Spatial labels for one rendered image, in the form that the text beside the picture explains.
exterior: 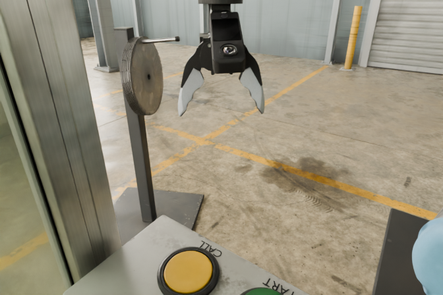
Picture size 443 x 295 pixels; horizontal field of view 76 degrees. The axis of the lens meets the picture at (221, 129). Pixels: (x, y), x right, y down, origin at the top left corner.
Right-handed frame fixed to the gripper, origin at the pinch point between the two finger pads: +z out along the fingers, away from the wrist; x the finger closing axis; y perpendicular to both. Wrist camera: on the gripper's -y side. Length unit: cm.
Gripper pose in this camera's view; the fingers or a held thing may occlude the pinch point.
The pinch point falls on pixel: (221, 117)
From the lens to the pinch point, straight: 51.0
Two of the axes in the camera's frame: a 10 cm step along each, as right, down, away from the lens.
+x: -10.0, 0.4, -0.7
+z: 0.0, 9.1, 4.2
